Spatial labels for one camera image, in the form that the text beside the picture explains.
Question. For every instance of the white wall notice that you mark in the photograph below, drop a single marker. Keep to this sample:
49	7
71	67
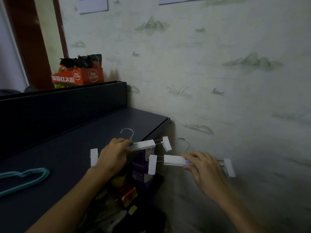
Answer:
93	4

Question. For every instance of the black table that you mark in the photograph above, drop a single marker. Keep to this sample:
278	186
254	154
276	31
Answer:
73	133

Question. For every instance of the person's right hand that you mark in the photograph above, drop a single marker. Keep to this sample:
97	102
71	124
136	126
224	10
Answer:
206	174

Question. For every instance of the black back panel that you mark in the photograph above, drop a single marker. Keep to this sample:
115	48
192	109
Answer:
60	109

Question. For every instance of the person's left hand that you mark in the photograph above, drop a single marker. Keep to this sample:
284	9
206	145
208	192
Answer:
114	157

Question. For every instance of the orange snack carton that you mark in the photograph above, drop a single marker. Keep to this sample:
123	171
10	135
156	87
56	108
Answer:
80	76

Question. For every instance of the brown door frame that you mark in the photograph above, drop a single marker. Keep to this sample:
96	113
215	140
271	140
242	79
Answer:
31	46

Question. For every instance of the grey round container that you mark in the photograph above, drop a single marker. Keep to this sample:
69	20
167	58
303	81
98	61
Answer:
9	92

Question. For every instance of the person's left forearm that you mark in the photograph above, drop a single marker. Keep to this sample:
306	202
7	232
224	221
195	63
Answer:
68	206

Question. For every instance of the purple box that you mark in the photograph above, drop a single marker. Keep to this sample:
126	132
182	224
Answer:
142	165

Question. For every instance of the white wall paper sheet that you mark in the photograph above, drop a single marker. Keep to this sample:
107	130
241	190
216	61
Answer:
179	0

